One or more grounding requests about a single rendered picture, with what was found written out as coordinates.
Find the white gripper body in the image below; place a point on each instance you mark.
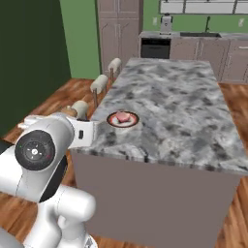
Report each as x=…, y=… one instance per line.
x=93, y=132

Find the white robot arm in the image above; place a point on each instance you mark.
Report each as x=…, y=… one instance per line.
x=38, y=180

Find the red rimmed black plate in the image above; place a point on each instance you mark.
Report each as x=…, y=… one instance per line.
x=111, y=120

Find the pink raw steak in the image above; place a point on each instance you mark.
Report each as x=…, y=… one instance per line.
x=122, y=117

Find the tall grey pantry cabinet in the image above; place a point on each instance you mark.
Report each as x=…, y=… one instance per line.
x=119, y=35

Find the grey kitchen island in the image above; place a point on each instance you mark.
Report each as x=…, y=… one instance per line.
x=155, y=200

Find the grey blender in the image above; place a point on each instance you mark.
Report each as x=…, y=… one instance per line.
x=166, y=24

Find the grey base cupboards run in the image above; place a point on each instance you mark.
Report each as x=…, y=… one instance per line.
x=210, y=56

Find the dark sink basin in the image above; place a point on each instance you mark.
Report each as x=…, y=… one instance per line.
x=200, y=34

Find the black tap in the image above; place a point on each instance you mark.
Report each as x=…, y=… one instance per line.
x=208, y=23

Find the white framed window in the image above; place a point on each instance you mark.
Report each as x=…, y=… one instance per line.
x=203, y=6

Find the white wall socket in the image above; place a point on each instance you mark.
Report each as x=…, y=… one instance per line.
x=155, y=21
x=241, y=22

